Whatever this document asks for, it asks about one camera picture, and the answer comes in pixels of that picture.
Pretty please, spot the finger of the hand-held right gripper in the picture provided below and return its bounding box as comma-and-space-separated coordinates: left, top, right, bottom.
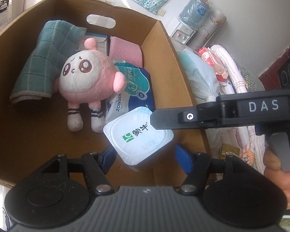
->
150, 101, 223, 130

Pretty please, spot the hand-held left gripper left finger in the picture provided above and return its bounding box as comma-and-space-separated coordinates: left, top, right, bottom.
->
40, 146, 118, 195

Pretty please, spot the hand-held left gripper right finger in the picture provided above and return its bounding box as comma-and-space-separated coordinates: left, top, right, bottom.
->
175, 144, 253, 195

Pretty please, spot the white yogurt cup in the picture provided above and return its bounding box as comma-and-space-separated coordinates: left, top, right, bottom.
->
103, 107, 174, 172

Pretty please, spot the white and blue pad pack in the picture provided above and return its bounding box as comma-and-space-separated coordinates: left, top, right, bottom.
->
105, 57, 156, 126

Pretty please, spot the brown cardboard box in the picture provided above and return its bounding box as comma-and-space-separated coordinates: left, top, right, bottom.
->
0, 0, 217, 188

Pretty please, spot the pink knitted cloth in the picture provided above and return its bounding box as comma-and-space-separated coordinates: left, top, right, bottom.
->
109, 36, 143, 68

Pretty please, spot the pink plush toy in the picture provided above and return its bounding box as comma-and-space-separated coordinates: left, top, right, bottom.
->
59, 37, 127, 133

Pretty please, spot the blue and white small box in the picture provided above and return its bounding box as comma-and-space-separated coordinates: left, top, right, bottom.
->
77, 32, 109, 56

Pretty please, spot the teal checked towel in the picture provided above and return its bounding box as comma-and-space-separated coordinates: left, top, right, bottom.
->
10, 20, 85, 104

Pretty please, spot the green floral pillow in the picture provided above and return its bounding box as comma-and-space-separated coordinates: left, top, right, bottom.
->
239, 65, 265, 92

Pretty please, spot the dark red wooden cabinet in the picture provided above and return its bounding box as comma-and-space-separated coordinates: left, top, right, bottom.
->
257, 29, 290, 90

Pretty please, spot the white striped towel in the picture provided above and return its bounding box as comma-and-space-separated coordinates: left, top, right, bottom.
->
209, 44, 266, 174

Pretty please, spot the brown and white tissue pack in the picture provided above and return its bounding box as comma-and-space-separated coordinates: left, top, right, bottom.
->
219, 142, 240, 161

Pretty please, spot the red wet wipes pack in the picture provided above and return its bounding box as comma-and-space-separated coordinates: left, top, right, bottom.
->
198, 47, 229, 81

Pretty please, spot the rolled patterned mat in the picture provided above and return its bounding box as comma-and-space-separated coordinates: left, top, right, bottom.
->
186, 7, 228, 52

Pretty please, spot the blue water jug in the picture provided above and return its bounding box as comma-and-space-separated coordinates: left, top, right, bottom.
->
178, 0, 211, 31

